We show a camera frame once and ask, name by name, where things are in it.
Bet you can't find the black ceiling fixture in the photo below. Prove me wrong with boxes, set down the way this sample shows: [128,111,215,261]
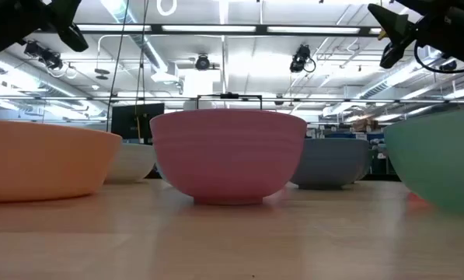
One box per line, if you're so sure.
[288,44,317,75]
[194,53,211,72]
[23,40,65,72]

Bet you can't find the light green plastic bowl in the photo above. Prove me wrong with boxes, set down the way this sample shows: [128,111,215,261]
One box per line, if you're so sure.
[383,107,464,215]

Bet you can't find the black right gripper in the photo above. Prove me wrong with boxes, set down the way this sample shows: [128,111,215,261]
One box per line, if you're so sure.
[367,0,464,70]

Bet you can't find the brown cardboard boxes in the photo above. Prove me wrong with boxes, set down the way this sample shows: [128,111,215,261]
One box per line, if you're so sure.
[351,117,381,133]

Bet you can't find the white plastic bowl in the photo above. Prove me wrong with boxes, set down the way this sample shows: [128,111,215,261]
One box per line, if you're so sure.
[104,142,157,185]

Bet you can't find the blue plastic bowl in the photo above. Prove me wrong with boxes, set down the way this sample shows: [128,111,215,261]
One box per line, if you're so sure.
[289,138,372,191]

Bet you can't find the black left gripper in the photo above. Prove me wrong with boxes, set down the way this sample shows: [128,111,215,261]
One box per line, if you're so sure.
[0,0,89,74]

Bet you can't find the large pink plastic bowl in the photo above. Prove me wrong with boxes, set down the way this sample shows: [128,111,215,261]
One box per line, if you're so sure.
[149,108,308,206]

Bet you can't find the black rectangular metal frame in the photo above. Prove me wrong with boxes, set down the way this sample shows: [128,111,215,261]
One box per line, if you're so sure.
[196,92,263,111]

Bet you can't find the peach orange plastic bowl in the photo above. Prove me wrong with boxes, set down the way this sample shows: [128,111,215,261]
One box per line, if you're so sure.
[0,119,123,204]

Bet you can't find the black hanging cable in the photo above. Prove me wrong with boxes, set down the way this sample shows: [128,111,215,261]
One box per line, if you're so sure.
[134,0,150,114]
[106,0,131,133]

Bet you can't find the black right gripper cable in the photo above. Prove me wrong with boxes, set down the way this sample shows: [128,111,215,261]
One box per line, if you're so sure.
[413,38,464,75]

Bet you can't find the black computer monitor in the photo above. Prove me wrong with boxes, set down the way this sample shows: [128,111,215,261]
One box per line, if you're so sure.
[110,102,166,142]

